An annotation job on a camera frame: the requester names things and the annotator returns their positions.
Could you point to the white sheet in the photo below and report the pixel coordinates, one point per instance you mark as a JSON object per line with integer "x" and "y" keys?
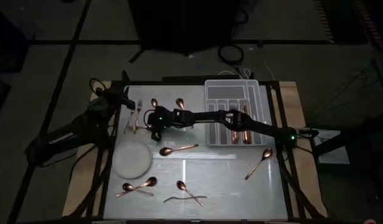
{"x": 334, "y": 155}

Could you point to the copper knife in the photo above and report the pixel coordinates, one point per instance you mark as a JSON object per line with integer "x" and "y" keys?
{"x": 248, "y": 138}
{"x": 243, "y": 138}

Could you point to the black flat bar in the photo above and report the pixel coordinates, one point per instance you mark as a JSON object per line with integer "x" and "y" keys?
{"x": 200, "y": 78}

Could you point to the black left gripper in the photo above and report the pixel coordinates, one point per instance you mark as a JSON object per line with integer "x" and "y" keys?
{"x": 111, "y": 96}

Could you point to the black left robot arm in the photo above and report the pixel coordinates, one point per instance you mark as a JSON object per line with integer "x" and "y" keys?
{"x": 69, "y": 133}

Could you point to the black table frame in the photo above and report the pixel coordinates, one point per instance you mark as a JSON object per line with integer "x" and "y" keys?
{"x": 166, "y": 83}

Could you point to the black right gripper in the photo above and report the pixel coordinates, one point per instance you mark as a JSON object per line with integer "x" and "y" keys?
{"x": 178, "y": 118}

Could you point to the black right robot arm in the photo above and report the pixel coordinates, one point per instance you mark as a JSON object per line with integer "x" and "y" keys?
{"x": 259, "y": 126}

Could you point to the white plastic cutlery tray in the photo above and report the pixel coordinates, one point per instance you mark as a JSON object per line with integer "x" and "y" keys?
{"x": 225, "y": 92}

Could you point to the pink object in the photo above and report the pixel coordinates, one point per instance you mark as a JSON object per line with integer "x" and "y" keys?
{"x": 370, "y": 221}

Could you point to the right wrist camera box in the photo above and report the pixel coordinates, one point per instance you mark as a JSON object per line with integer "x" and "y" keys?
{"x": 158, "y": 113}

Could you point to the black folding partition screen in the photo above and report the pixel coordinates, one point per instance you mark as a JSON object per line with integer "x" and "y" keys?
{"x": 166, "y": 25}

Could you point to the wooden table board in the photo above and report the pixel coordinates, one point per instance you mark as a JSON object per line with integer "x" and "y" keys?
{"x": 96, "y": 168}

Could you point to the small copper spoon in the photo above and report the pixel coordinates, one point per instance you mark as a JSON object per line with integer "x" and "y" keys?
{"x": 154, "y": 102}

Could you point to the white round plate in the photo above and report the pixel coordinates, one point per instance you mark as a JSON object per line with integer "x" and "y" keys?
{"x": 132, "y": 160}

